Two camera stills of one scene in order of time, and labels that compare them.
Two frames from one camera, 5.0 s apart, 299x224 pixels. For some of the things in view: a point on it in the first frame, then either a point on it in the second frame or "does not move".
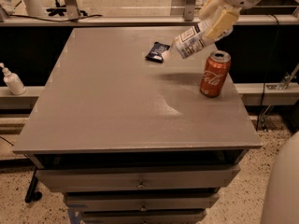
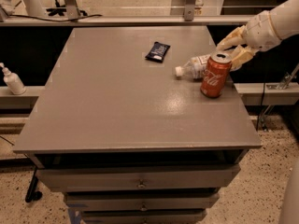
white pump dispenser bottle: x=13 y=81 does not move
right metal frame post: x=190 y=7 does not move
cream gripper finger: x=212 y=5 → x=238 y=36
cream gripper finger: x=223 y=22 → x=240 y=56
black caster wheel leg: x=33 y=194 does not move
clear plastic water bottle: x=190 y=41 → x=195 y=68
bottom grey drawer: x=176 y=217 does not move
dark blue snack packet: x=156 y=52 does not move
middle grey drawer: x=141 y=202 does not move
